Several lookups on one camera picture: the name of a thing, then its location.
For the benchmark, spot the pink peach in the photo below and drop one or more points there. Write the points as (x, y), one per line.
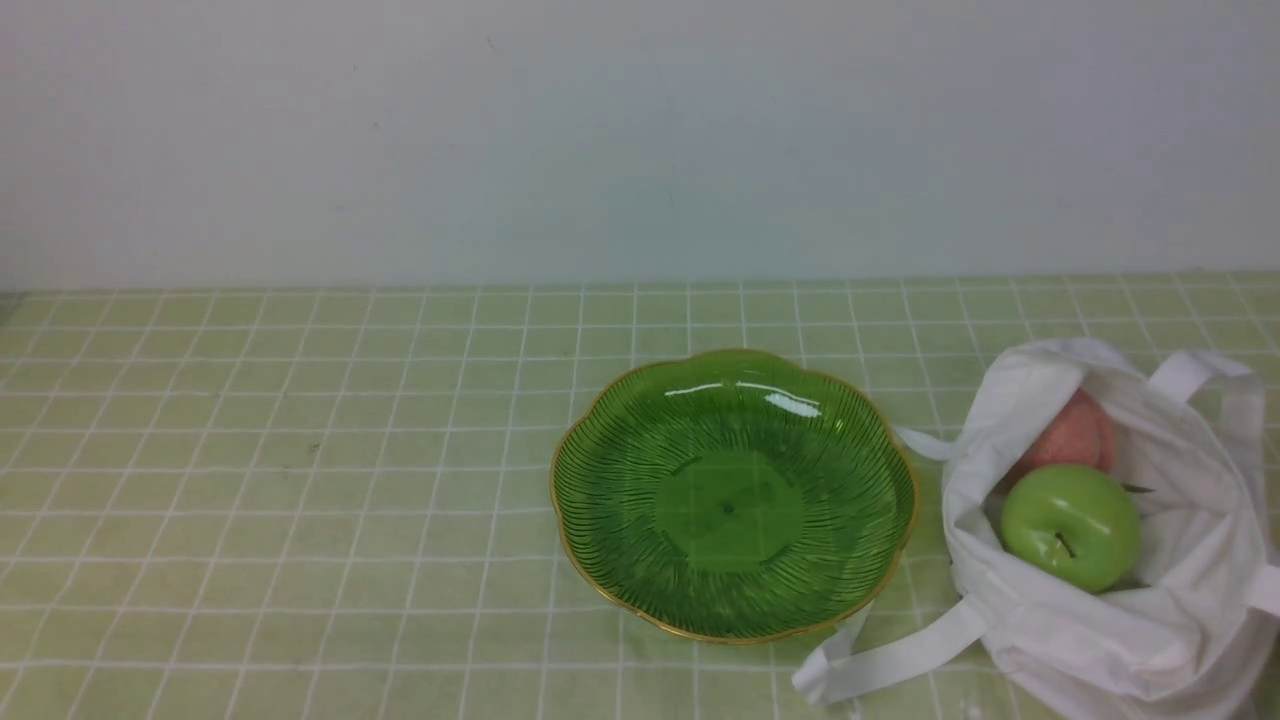
(1081, 434)

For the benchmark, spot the green apple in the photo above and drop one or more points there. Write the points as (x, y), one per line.
(1075, 522)

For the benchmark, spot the green glass fruit bowl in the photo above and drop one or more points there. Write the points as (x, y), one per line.
(734, 497)

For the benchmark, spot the white cloth bag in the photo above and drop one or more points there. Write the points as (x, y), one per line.
(1192, 638)

